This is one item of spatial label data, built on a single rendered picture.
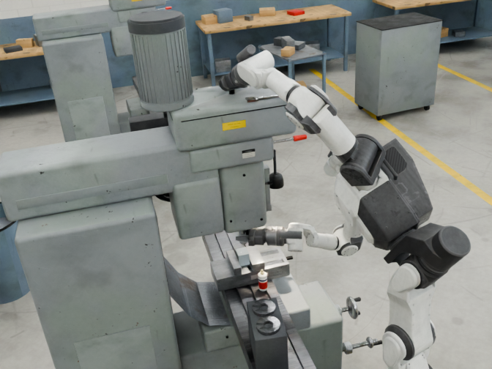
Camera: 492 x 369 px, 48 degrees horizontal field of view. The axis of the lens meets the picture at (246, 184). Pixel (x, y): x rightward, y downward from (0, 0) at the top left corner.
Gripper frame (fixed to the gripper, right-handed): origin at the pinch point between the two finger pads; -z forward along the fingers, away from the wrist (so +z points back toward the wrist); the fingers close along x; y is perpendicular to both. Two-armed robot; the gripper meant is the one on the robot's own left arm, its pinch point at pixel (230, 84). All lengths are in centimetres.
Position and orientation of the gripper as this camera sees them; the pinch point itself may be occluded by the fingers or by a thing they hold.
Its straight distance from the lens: 213.4
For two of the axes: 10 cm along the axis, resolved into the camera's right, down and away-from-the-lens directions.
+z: 3.8, -1.0, -9.2
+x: 8.8, -2.8, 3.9
